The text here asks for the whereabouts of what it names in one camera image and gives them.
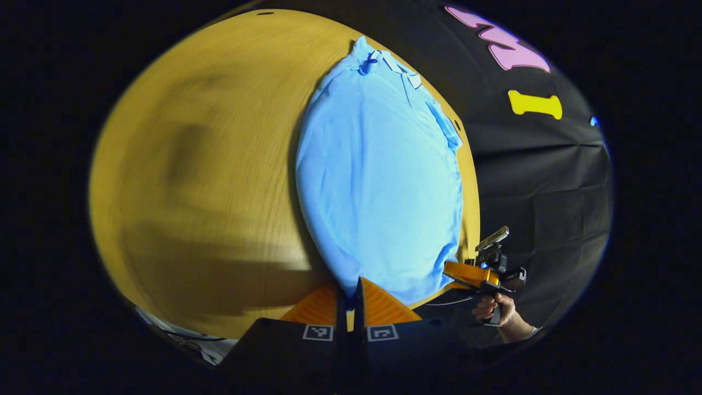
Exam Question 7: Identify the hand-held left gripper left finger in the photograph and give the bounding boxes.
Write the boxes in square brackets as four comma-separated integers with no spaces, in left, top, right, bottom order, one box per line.
[217,281,352,385]

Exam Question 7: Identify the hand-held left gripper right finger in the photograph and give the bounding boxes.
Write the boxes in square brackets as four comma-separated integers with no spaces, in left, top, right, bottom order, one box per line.
[351,276,489,385]

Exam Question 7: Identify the light blue T-shirt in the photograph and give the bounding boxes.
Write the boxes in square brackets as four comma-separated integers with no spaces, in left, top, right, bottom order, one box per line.
[295,36,466,307]

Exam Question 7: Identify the black backdrop cloth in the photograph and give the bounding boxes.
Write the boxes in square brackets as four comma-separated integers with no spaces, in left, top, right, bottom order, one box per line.
[258,0,614,352]

